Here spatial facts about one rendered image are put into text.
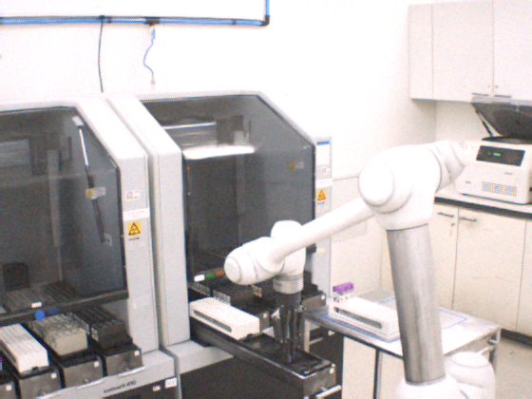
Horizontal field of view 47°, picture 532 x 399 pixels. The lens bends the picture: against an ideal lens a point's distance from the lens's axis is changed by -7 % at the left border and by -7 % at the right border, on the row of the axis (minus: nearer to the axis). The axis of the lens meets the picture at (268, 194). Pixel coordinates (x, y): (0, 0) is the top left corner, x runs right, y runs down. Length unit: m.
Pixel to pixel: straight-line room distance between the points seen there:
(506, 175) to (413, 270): 2.69
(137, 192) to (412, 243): 1.04
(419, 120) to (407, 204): 3.58
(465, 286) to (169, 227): 2.61
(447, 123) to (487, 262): 1.30
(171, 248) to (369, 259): 2.65
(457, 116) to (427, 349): 3.65
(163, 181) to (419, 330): 1.08
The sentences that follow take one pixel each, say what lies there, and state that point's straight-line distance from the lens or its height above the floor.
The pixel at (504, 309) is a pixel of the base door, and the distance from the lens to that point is 4.31.
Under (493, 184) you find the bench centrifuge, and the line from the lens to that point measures 4.18.
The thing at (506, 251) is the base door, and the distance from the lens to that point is 4.20.
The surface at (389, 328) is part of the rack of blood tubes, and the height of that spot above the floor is 0.86.
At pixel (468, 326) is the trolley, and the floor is 0.82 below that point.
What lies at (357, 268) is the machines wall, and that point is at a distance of 4.67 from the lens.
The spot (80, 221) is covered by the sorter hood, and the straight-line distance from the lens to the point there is 2.08.
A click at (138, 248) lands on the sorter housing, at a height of 1.12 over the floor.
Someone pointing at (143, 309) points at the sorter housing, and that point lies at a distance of 2.28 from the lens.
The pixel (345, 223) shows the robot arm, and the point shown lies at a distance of 1.73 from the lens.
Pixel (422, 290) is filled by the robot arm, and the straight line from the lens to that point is 1.49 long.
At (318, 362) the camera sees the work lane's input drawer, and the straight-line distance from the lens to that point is 2.08.
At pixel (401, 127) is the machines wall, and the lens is 4.82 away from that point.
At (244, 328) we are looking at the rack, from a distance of 2.23.
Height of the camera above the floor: 1.70
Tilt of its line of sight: 11 degrees down
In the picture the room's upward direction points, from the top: 1 degrees counter-clockwise
